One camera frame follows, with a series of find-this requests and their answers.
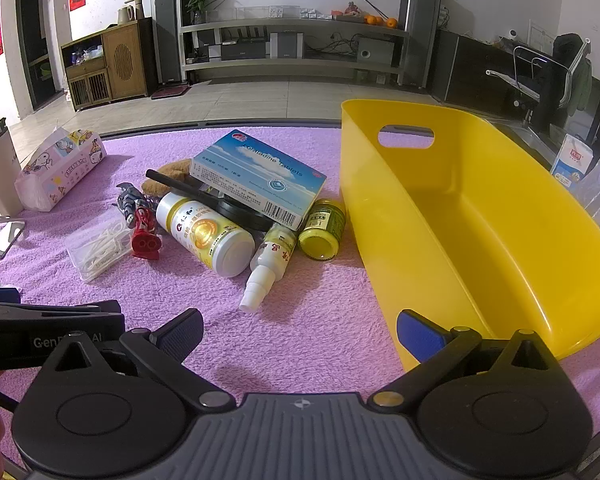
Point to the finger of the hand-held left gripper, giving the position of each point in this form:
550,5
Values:
0,295

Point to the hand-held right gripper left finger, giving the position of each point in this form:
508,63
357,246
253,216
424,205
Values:
182,335

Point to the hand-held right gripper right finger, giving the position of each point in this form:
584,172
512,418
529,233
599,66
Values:
420,335

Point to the large white medicine bottle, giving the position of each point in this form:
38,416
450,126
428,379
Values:
205,235

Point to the red plastic tool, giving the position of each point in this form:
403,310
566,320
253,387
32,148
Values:
145,237

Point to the clear box of white picks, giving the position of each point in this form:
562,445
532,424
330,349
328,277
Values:
97,250

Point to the yellow plastic basket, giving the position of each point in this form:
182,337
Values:
480,240

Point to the small white spray bottle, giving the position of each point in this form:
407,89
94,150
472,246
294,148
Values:
272,257

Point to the blue medicine box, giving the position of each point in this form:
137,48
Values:
260,175

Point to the silver phone stand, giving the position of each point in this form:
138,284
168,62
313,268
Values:
5,240

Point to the purple fuzzy table cloth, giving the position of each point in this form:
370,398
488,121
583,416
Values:
305,320

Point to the small green yellow packet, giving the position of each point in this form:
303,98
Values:
320,240

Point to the cartoon printed tissue pack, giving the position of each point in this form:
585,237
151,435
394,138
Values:
60,170

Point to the brown plush toy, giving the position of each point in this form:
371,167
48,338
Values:
170,172

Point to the blue and white carton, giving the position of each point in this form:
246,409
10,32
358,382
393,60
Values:
572,160

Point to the red floor mat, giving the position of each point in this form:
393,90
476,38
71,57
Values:
170,92

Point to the wooden cabinet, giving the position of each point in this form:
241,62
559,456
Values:
125,60

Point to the black low cabinet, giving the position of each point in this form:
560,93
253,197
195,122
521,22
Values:
465,70

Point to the black office chair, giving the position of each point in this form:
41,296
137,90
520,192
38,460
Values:
550,80

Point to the black subwoofer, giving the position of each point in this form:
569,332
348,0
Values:
375,50

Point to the black audio receiver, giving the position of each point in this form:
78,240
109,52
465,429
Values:
242,51

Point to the grey tower speaker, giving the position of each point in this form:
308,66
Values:
417,35
169,30

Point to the black router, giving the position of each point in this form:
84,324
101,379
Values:
244,40

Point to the beige kettle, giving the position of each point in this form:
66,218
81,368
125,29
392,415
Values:
124,16

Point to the small grey speaker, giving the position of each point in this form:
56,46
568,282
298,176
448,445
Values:
286,45

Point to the beige pitcher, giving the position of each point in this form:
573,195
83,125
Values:
138,10

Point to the grey television stand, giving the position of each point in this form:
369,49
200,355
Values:
300,26

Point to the white security camera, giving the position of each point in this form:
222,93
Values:
511,35

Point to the white picture frame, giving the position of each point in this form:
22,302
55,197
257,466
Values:
541,35

